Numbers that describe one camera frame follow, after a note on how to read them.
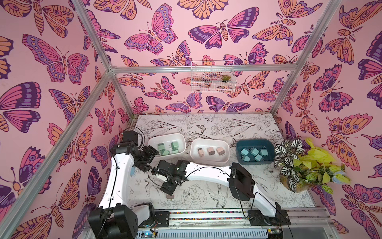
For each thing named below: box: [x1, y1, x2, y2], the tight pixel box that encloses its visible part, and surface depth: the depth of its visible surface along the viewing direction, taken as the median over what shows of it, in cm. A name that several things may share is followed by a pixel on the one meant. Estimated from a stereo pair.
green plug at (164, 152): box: [161, 148, 170, 156], surface depth 99 cm
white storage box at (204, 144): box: [190, 138, 230, 164], surface depth 99 cm
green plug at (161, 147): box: [157, 142, 166, 152], surface depth 102 cm
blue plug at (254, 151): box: [250, 147, 260, 156], surface depth 98 cm
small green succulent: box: [220, 74, 231, 81], surface depth 94 cm
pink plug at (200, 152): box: [197, 146, 204, 158], surface depth 99 cm
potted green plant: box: [274, 137, 352, 194], surface depth 70 cm
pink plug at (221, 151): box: [216, 146, 226, 157], surface depth 99 cm
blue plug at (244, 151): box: [240, 147, 250, 156], surface depth 98 cm
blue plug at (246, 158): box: [242, 154, 251, 162], surface depth 94 cm
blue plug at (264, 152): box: [259, 148, 269, 157], surface depth 97 cm
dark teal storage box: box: [235, 139, 276, 165], surface depth 99 cm
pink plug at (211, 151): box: [206, 146, 216, 157], surface depth 99 cm
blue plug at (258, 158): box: [254, 153, 265, 162], surface depth 94 cm
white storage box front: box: [147, 132, 187, 157], surface depth 103 cm
